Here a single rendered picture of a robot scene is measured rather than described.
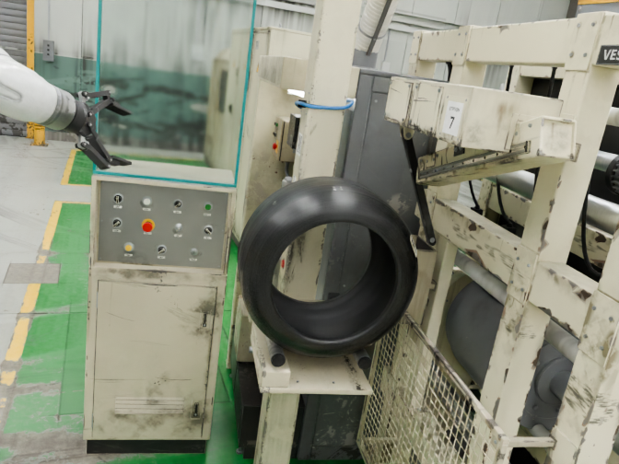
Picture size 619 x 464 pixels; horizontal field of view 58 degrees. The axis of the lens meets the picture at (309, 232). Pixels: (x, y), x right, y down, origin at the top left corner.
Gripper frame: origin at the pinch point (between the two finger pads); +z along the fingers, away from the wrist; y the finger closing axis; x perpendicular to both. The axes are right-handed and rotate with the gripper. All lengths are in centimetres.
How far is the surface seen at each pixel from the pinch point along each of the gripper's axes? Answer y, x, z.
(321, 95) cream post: 25, -35, 55
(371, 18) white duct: 71, -44, 95
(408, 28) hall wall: 513, 84, 919
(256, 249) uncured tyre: -27.8, -20.9, 31.6
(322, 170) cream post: 2, -30, 66
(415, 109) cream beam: 11, -67, 45
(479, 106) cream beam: -1, -86, 21
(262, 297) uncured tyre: -42, -20, 36
